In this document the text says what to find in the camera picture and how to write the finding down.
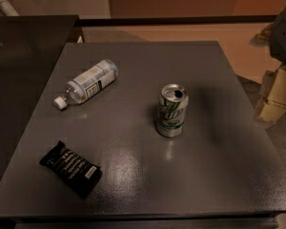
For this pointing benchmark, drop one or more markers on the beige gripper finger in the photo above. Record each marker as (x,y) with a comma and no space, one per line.
(272,103)

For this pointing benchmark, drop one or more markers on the green white 7up can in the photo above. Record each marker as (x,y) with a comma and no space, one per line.
(173,101)

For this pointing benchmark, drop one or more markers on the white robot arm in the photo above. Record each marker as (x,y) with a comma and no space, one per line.
(276,36)

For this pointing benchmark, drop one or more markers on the clear blue-label plastic bottle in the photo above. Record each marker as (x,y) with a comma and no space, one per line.
(87,84)

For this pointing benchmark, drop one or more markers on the black snack bar wrapper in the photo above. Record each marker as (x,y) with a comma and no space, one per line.
(77,172)

